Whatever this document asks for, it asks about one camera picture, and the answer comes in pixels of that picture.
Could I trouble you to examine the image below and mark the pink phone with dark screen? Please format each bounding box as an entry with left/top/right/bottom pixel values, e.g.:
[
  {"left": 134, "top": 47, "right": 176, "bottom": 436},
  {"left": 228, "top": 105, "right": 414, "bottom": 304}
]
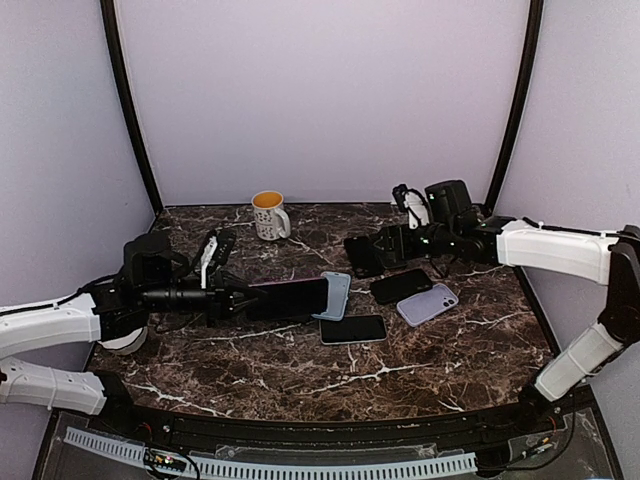
[{"left": 246, "top": 277, "right": 329, "bottom": 321}]

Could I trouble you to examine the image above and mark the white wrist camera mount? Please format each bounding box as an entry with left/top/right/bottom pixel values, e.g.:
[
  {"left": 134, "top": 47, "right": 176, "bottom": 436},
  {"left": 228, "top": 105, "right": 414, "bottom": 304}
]
[
  {"left": 392, "top": 184, "right": 432, "bottom": 230},
  {"left": 197, "top": 229, "right": 237, "bottom": 290}
]

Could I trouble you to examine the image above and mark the black frame post right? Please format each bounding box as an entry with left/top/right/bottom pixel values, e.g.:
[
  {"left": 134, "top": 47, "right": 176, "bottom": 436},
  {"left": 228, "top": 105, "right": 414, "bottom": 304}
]
[{"left": 484, "top": 0, "right": 544, "bottom": 212}]

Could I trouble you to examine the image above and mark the silver phone with dark screen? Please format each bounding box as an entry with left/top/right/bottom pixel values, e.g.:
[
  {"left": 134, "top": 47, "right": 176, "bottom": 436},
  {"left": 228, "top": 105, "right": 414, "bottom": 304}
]
[{"left": 319, "top": 315, "right": 387, "bottom": 345}]

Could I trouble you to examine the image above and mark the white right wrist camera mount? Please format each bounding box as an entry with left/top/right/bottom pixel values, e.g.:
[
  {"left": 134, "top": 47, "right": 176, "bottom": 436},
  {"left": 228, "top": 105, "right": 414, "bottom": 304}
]
[{"left": 392, "top": 184, "right": 432, "bottom": 230}]

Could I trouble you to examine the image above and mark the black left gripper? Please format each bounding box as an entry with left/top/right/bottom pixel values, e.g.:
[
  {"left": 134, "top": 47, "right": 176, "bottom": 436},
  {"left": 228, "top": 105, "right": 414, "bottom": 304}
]
[{"left": 139, "top": 269, "right": 266, "bottom": 328}]

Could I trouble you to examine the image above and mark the black phone from ring case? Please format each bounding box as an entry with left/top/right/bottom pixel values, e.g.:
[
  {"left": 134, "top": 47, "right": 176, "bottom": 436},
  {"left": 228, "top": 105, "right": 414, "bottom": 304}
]
[{"left": 370, "top": 269, "right": 433, "bottom": 305}]

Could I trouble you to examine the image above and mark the white fluted bowl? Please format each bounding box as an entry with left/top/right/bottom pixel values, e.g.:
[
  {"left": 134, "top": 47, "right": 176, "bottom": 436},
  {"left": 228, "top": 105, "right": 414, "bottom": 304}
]
[{"left": 99, "top": 327, "right": 148, "bottom": 355}]

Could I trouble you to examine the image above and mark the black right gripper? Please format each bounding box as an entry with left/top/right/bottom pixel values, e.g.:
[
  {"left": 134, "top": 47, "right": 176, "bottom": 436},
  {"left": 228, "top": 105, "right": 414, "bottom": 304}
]
[{"left": 369, "top": 222, "right": 458, "bottom": 261}]

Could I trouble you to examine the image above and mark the black frame post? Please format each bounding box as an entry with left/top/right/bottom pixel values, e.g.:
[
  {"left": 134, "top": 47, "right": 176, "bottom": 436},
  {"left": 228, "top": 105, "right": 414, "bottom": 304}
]
[
  {"left": 484, "top": 0, "right": 544, "bottom": 212},
  {"left": 100, "top": 0, "right": 164, "bottom": 216}
]

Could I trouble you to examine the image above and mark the black frame post left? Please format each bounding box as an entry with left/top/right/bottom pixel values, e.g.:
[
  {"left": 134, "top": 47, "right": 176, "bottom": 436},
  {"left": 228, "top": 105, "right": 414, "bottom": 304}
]
[{"left": 100, "top": 0, "right": 164, "bottom": 216}]

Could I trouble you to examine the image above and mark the black front rail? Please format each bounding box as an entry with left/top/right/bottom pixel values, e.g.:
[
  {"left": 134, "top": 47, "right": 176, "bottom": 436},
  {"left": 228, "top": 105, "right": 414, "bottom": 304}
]
[{"left": 89, "top": 403, "right": 569, "bottom": 451}]

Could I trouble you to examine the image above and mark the white patterned mug yellow inside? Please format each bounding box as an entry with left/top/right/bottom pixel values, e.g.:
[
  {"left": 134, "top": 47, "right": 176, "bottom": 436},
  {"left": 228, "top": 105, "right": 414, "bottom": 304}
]
[{"left": 251, "top": 191, "right": 291, "bottom": 241}]

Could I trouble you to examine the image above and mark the white slotted cable duct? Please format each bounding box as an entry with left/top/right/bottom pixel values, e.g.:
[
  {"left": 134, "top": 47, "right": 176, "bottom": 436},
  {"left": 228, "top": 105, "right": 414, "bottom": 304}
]
[{"left": 63, "top": 427, "right": 478, "bottom": 480}]

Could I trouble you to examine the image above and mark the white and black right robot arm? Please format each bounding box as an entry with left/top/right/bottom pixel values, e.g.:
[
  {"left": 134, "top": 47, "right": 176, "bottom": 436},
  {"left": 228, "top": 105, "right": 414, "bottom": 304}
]
[{"left": 371, "top": 180, "right": 639, "bottom": 434}]

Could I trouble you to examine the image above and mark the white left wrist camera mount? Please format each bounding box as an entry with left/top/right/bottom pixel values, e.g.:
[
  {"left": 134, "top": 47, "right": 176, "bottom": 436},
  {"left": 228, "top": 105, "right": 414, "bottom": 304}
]
[{"left": 197, "top": 229, "right": 237, "bottom": 290}]

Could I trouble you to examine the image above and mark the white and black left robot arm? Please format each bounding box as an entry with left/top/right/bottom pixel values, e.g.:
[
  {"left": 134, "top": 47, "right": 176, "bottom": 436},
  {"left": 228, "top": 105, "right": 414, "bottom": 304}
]
[{"left": 1, "top": 230, "right": 267, "bottom": 436}]

